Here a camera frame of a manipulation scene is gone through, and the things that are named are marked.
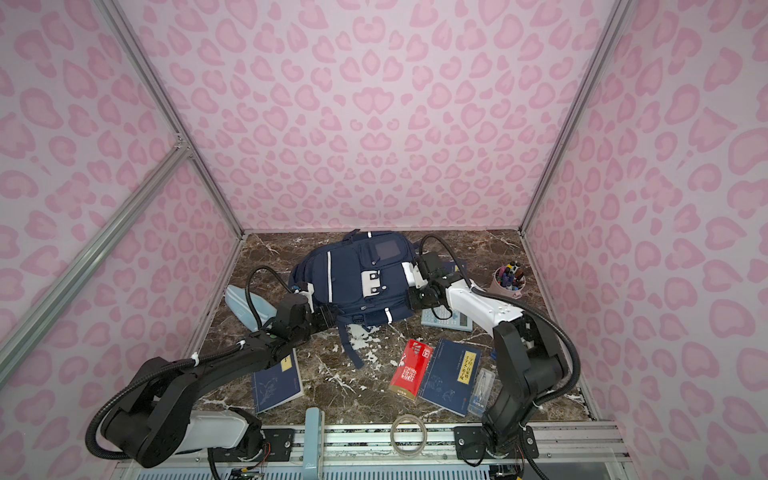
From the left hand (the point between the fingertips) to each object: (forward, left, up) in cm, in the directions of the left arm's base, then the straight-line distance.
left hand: (335, 306), depth 89 cm
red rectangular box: (-16, -22, -9) cm, 29 cm away
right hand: (+3, -24, 0) cm, 24 cm away
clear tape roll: (-34, -23, -7) cm, 42 cm away
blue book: (-20, +15, -8) cm, 26 cm away
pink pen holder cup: (+5, -52, +3) cm, 52 cm away
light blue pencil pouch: (+6, +33, -4) cm, 33 cm away
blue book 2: (-19, -32, -7) cm, 38 cm away
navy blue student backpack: (+13, -5, -5) cm, 15 cm away
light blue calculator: (-2, -37, -7) cm, 38 cm away
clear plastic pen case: (-23, -40, -7) cm, 47 cm away
